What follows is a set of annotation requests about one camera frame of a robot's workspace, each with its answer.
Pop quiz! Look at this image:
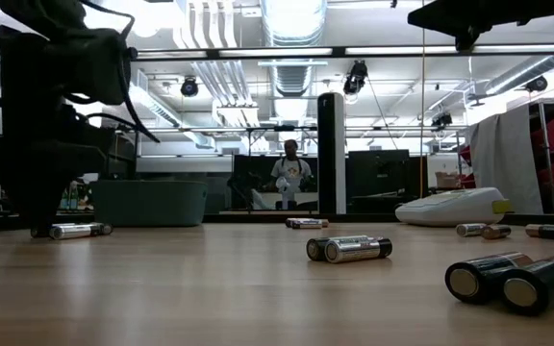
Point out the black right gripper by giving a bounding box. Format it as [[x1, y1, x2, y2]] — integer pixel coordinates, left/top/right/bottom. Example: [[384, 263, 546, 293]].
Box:
[[406, 0, 523, 53]]

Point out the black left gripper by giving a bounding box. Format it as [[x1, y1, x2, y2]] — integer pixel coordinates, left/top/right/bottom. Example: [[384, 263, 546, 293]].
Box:
[[0, 26, 115, 239]]

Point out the silver red-print battery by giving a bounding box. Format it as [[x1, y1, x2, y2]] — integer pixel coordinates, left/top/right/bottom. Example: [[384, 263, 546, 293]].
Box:
[[290, 219, 325, 231], [48, 222, 105, 241]]

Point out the dark copper-end battery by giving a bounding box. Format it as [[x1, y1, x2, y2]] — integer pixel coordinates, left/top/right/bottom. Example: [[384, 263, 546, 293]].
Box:
[[479, 224, 513, 241]]

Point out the black copper-top battery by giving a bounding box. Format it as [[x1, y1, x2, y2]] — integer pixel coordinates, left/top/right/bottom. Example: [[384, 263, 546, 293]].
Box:
[[443, 251, 534, 305], [500, 255, 554, 317]]

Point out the black ceiling spotlight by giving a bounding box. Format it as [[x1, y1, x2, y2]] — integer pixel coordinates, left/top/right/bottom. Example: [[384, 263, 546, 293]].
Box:
[[342, 60, 369, 96], [179, 76, 200, 99], [431, 111, 454, 129], [524, 75, 549, 93]]

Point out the dark teal plastic bin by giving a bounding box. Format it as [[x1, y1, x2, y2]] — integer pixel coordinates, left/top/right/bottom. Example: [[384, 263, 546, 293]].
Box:
[[88, 179, 209, 228]]

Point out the grey hanging cloth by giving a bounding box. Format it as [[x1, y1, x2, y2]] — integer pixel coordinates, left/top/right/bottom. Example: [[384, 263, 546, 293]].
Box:
[[467, 103, 545, 215]]

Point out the cardboard box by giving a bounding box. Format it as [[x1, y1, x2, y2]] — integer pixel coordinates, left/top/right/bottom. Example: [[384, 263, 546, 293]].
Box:
[[434, 171, 461, 189]]

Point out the black monitor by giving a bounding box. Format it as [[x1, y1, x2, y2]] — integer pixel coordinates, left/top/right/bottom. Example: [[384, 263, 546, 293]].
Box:
[[346, 149, 411, 198]]

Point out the white label maker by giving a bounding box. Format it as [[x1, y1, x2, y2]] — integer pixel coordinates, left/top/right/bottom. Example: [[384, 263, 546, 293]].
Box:
[[394, 186, 513, 228]]

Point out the person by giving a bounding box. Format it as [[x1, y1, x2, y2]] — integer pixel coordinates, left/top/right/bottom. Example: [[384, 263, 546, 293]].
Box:
[[269, 138, 315, 211]]

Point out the silver black AA battery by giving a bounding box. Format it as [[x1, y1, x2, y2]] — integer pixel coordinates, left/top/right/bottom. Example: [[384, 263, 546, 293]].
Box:
[[323, 235, 393, 264], [305, 234, 372, 262]]

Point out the thin hanging cable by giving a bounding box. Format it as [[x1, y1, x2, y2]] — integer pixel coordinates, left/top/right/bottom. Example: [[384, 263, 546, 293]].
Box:
[[419, 0, 426, 199]]

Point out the silver ventilation duct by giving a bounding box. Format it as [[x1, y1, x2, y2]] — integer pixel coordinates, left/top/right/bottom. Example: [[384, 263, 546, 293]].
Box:
[[484, 53, 554, 96], [259, 0, 329, 121]]

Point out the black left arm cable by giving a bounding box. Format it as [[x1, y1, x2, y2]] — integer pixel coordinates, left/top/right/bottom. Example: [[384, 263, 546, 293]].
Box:
[[63, 0, 162, 144]]

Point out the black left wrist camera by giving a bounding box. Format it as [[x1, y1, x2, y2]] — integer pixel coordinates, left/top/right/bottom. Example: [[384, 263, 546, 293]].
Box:
[[64, 27, 139, 106]]

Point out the black aluminium table frame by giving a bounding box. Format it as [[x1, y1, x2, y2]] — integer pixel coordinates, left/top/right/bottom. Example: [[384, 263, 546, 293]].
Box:
[[0, 43, 554, 227]]

